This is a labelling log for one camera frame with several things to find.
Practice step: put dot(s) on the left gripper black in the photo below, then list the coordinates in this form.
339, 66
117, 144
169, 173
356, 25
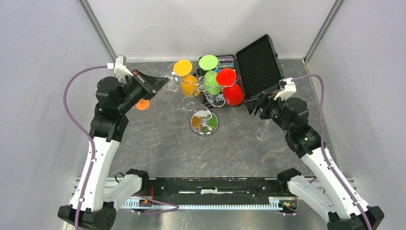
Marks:
151, 85

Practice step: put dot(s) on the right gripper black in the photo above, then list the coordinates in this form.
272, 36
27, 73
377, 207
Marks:
265, 100

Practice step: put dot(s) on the orange plastic wine glass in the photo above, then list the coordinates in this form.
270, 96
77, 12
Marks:
142, 104

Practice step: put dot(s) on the clear wine glass front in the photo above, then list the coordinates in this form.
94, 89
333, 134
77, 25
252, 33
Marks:
262, 132

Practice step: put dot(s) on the clear wine glass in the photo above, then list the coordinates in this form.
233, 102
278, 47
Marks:
174, 81
262, 132

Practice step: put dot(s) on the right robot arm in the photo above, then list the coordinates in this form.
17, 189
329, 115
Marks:
317, 152

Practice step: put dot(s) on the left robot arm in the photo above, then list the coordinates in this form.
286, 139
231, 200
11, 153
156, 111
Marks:
91, 207

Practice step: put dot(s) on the red plastic wine glass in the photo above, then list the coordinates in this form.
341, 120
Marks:
233, 95
226, 77

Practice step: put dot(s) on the yellow plastic wine glass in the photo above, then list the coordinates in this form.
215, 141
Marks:
189, 83

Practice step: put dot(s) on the chrome wine glass rack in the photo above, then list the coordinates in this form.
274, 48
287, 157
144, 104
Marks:
204, 121

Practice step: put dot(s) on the green plastic wine glass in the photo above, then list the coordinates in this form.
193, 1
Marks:
209, 64

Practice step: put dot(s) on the black open tool case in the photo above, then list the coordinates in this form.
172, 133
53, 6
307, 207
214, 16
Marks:
257, 67

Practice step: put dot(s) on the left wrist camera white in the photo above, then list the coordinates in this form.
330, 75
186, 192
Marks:
120, 69

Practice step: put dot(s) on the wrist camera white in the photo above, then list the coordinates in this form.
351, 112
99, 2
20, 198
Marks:
287, 89
120, 69

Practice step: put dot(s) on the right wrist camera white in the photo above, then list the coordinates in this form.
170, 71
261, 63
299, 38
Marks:
287, 89

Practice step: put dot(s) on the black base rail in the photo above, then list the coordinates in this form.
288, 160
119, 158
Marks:
158, 195

